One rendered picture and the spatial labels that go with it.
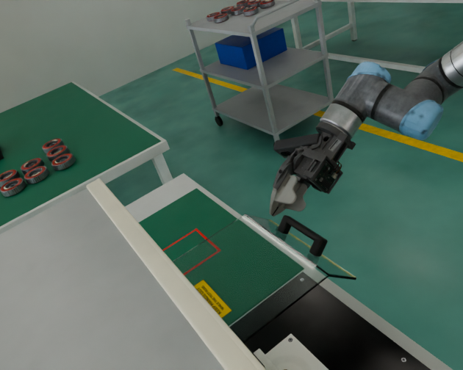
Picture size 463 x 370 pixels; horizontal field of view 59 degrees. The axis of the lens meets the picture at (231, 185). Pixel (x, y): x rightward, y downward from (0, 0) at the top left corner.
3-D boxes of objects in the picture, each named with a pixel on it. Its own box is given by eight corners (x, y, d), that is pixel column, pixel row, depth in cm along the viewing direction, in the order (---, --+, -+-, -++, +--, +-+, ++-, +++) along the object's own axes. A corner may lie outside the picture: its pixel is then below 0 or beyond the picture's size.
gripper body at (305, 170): (308, 180, 77) (344, 128, 78) (279, 166, 84) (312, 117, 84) (327, 197, 82) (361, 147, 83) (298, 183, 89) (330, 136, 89)
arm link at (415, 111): (458, 89, 78) (403, 69, 83) (432, 118, 72) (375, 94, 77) (443, 122, 83) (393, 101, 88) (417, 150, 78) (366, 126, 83)
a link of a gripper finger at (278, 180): (273, 186, 82) (298, 150, 82) (268, 183, 83) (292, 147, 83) (286, 196, 85) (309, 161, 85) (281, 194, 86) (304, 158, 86)
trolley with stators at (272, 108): (266, 98, 396) (240, -13, 341) (345, 122, 319) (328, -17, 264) (215, 125, 376) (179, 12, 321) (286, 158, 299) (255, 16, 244)
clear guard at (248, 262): (272, 221, 90) (266, 200, 86) (356, 279, 71) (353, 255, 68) (140, 310, 79) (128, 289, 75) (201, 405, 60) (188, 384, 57)
